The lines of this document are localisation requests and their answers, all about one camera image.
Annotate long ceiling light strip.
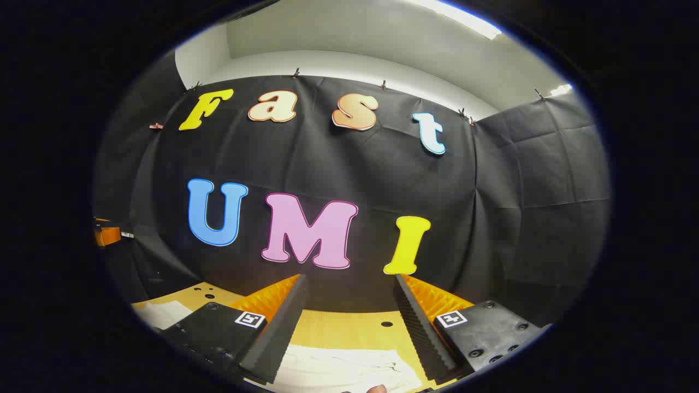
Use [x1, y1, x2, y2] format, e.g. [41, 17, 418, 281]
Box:
[407, 0, 503, 40]

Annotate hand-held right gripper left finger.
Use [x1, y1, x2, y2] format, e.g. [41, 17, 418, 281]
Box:
[158, 274, 307, 385]

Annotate white jeans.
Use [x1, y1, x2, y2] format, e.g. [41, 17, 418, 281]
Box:
[134, 299, 424, 393]

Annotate row of backdrop clips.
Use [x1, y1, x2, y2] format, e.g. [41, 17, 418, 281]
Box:
[149, 68, 547, 130]

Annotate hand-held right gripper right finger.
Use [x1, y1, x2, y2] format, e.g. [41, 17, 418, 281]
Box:
[394, 274, 552, 383]

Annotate black backdrop cloth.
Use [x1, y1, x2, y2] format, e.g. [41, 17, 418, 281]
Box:
[93, 52, 612, 328]

